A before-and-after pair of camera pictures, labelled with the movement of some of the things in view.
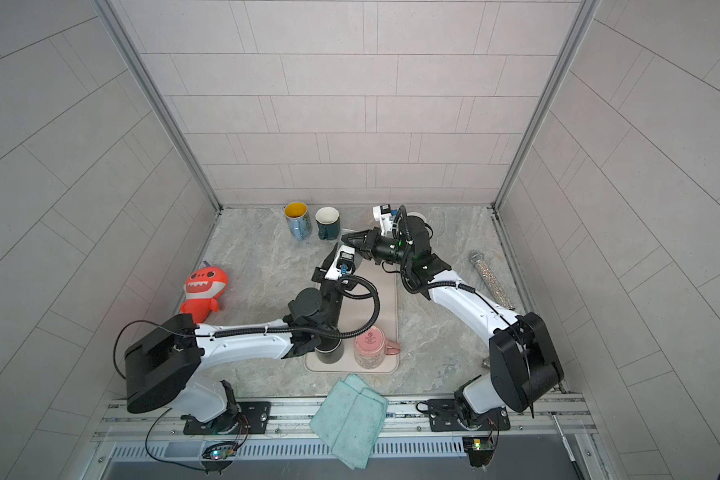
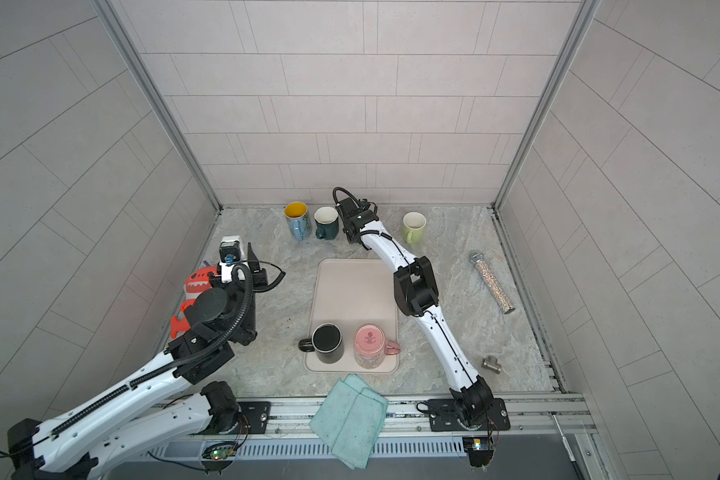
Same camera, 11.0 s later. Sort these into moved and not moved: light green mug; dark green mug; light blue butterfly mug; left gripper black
Moved: left gripper black
Not moved: light blue butterfly mug; dark green mug; light green mug
